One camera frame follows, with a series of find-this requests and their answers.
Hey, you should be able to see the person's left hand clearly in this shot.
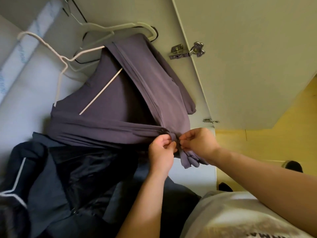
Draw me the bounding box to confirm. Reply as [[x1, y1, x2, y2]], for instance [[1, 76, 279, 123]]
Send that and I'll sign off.
[[148, 134, 178, 180]]

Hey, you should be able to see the person's right hand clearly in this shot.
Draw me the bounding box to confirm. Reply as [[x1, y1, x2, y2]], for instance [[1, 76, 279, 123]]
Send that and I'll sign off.
[[178, 128, 221, 167]]

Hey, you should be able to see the purple grey garment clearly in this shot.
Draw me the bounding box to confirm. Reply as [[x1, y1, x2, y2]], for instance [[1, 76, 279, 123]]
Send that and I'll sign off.
[[47, 33, 210, 169]]

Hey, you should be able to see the person's right forearm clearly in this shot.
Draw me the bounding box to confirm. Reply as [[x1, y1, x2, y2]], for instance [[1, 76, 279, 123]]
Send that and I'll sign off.
[[211, 146, 317, 237]]

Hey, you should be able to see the person's left forearm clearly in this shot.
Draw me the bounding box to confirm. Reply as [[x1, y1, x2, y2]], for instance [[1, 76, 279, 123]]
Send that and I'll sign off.
[[116, 171, 174, 238]]

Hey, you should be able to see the black shoe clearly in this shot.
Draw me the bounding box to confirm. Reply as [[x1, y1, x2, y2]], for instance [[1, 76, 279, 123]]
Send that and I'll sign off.
[[218, 182, 234, 193], [282, 160, 304, 173]]

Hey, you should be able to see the black quilted jacket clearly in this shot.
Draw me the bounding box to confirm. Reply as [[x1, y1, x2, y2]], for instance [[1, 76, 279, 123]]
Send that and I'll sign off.
[[50, 146, 140, 217]]

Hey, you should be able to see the person's white printed shirt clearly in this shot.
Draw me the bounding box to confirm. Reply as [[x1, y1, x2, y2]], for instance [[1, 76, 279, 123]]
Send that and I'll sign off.
[[179, 191, 315, 238]]

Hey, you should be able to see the large metal door hinge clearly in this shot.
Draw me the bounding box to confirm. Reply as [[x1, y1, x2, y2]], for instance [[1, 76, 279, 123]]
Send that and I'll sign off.
[[169, 42, 205, 60]]

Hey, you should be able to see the cream wardrobe door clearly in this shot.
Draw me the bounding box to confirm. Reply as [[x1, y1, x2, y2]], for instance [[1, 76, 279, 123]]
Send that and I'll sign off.
[[171, 0, 317, 130]]

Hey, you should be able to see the dark navy jacket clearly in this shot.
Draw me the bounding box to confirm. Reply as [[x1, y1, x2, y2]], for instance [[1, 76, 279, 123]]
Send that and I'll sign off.
[[0, 132, 201, 238]]

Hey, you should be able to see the cream plastic hanger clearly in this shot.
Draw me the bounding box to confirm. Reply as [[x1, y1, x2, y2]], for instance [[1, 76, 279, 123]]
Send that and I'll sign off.
[[80, 22, 158, 50]]

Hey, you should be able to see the cream wardrobe cabinet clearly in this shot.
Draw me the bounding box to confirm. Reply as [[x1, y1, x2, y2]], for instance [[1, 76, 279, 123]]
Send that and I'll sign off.
[[0, 0, 218, 191]]

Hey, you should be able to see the black wire hanger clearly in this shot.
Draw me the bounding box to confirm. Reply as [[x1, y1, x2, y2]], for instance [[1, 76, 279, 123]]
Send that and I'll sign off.
[[74, 25, 159, 65]]

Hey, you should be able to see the silver metal wire hanger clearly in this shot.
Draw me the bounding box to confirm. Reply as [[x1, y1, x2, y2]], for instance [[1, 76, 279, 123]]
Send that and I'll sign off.
[[61, 0, 84, 25]]

